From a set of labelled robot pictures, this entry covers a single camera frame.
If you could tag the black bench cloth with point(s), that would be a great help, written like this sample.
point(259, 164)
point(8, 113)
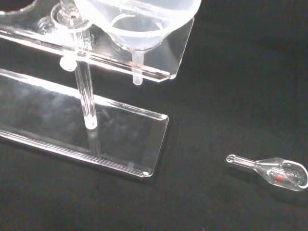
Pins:
point(228, 108)

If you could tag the clear acrylic funnel stand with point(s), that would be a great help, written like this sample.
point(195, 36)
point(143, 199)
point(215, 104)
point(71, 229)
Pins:
point(96, 120)

